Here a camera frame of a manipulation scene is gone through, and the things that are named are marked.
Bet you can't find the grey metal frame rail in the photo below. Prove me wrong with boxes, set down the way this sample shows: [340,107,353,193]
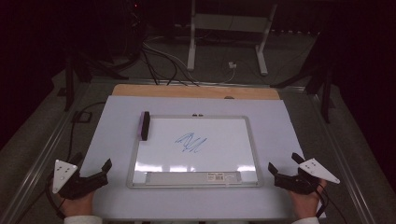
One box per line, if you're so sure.
[89,77,307,92]
[307,92,376,224]
[0,81,92,224]

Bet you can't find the black tripod stand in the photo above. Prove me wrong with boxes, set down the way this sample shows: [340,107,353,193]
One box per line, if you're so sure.
[270,59,335,124]
[63,50,130,112]

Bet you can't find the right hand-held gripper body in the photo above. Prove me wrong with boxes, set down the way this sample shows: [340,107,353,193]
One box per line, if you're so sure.
[275,158,341,196]

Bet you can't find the black square floor plate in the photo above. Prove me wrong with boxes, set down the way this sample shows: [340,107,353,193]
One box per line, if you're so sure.
[71,110,93,123]

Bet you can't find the power strip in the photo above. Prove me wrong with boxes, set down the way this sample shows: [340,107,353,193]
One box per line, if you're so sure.
[270,28,321,35]

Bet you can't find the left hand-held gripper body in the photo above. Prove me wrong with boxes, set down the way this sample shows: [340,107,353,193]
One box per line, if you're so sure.
[51,159,109,201]

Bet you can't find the dark equipment rack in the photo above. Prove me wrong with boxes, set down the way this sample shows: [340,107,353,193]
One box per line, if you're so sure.
[92,0,148,64]

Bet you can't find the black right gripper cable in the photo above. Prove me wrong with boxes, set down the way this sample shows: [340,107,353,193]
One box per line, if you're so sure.
[313,183,348,224]

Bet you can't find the white table cover sheet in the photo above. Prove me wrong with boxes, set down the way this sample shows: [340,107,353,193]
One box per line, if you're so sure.
[62,94,327,222]

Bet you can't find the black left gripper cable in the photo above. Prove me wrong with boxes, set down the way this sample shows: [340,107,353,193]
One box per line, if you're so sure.
[45,101,107,220]

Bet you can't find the person's right hand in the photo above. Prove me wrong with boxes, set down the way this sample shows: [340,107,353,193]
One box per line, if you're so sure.
[288,179,328,220]

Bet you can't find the white cable with plug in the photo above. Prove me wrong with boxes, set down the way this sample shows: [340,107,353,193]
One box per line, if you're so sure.
[143,35,238,86]

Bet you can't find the white metal stand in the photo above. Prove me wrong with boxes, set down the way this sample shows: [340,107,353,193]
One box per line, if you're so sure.
[186,0,278,77]

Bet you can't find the purple and black whiteboard eraser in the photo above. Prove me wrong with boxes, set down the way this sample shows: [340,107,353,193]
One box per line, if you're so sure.
[137,110,151,142]

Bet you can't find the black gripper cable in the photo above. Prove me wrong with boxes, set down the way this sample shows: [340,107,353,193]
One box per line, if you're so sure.
[45,101,107,220]
[313,183,348,224]

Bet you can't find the black floor cables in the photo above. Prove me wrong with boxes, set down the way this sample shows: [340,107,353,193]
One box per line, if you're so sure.
[140,46,200,87]

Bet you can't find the silver framed whiteboard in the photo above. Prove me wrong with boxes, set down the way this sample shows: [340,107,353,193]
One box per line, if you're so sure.
[125,115,263,190]

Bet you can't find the person's left hand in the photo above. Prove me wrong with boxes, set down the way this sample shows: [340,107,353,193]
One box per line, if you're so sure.
[59,190,95,217]

